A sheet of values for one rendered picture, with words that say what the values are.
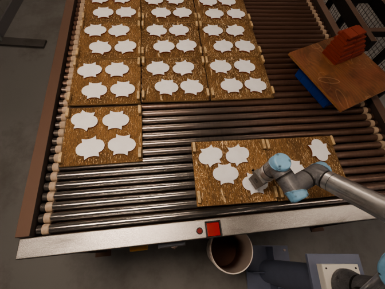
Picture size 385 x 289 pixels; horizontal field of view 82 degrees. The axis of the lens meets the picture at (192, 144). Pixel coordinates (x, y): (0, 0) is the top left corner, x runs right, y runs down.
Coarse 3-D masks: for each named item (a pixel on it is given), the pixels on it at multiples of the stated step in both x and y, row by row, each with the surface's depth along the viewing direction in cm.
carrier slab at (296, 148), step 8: (312, 136) 130; (320, 136) 131; (272, 144) 126; (280, 144) 126; (288, 144) 126; (296, 144) 127; (304, 144) 127; (328, 144) 129; (272, 152) 124; (280, 152) 124; (288, 152) 124; (296, 152) 125; (304, 152) 125; (296, 160) 123; (304, 160) 123; (312, 160) 123; (328, 160) 124; (336, 160) 125; (304, 168) 121; (336, 168) 122; (344, 176) 121; (312, 192) 115; (320, 192) 116; (328, 192) 116; (280, 200) 112; (288, 200) 113
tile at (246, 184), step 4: (248, 176) 115; (244, 180) 114; (248, 180) 114; (244, 184) 113; (248, 184) 113; (244, 188) 113; (248, 188) 112; (252, 188) 113; (260, 188) 113; (264, 188) 113; (252, 192) 112; (256, 192) 112; (260, 192) 112
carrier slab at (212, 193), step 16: (208, 144) 122; (224, 144) 123; (240, 144) 124; (256, 144) 125; (192, 160) 119; (224, 160) 119; (256, 160) 121; (208, 176) 114; (240, 176) 116; (208, 192) 111; (224, 192) 112; (240, 192) 112
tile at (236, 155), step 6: (228, 150) 122; (234, 150) 121; (240, 150) 121; (246, 150) 122; (228, 156) 119; (234, 156) 120; (240, 156) 120; (246, 156) 120; (234, 162) 118; (240, 162) 118; (246, 162) 119
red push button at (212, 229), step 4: (208, 224) 105; (212, 224) 105; (216, 224) 105; (208, 228) 104; (212, 228) 104; (216, 228) 104; (208, 232) 103; (212, 232) 103; (216, 232) 104; (208, 236) 103
